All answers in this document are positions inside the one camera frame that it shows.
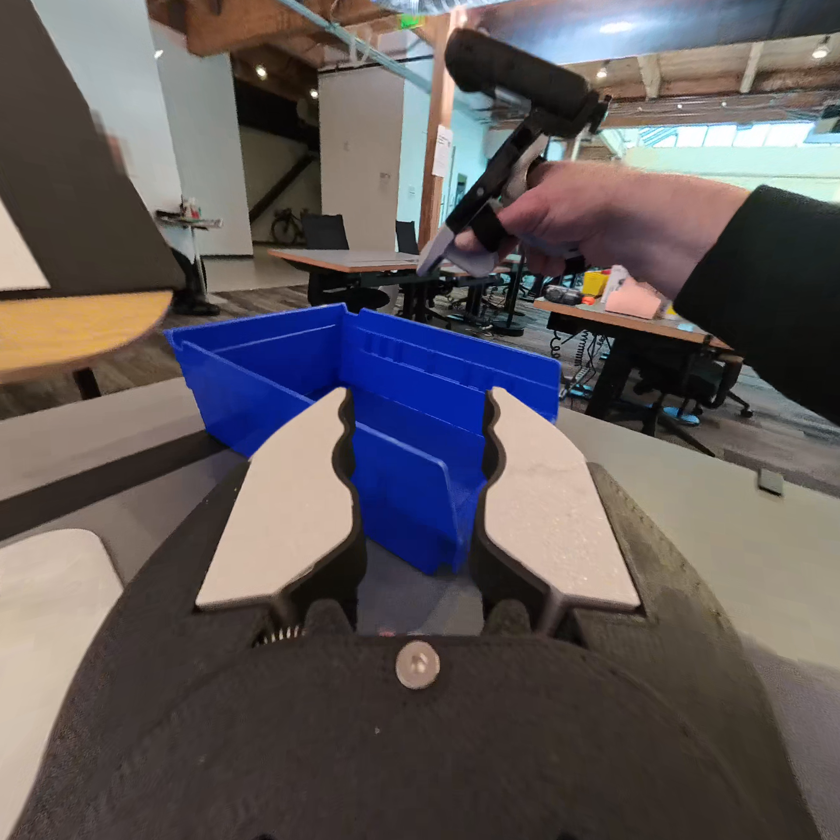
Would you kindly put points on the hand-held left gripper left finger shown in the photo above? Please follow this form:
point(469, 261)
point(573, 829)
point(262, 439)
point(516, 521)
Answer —
point(282, 525)

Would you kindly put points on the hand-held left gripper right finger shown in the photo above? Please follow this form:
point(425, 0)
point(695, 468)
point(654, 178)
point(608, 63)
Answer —
point(558, 525)

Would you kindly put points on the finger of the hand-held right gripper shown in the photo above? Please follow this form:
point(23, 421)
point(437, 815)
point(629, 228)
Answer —
point(478, 261)
point(439, 250)

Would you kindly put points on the blue plastic bin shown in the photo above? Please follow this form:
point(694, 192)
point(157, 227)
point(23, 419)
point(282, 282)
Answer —
point(407, 367)

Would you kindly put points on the person's right forearm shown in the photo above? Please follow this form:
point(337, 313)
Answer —
point(774, 295)

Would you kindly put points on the person's right hand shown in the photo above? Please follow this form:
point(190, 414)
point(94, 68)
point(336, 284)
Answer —
point(610, 216)

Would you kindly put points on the black office chair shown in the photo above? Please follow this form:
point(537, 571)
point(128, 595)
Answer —
point(407, 236)
point(325, 229)

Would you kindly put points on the black radio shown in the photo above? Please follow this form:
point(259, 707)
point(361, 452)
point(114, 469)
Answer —
point(564, 295)

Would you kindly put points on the wooden pillar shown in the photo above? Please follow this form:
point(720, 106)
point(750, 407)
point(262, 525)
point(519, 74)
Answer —
point(436, 105)

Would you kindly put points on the grey office desk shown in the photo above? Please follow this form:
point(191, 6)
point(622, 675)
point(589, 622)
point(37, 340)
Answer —
point(341, 259)

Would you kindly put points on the paper notice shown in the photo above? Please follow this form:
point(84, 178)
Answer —
point(444, 151)

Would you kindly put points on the yellow box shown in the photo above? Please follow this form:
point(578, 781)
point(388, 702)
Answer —
point(596, 283)

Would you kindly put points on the green exit sign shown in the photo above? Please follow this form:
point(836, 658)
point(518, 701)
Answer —
point(412, 21)

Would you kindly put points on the bicycle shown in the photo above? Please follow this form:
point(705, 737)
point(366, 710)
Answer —
point(289, 229)

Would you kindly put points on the pink foam block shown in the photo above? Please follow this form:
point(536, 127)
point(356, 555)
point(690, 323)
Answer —
point(633, 302)

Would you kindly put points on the grey desk grommet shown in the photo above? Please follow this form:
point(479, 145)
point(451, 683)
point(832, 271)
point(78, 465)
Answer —
point(771, 482)

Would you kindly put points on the wood-edged work table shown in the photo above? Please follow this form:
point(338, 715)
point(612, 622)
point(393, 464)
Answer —
point(689, 334)

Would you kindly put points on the white side table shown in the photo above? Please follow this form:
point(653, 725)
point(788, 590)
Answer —
point(190, 222)

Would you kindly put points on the white document stand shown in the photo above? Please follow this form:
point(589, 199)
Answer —
point(46, 623)

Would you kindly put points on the instruction sheet on wooden board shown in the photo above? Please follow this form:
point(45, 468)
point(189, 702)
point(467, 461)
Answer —
point(85, 229)

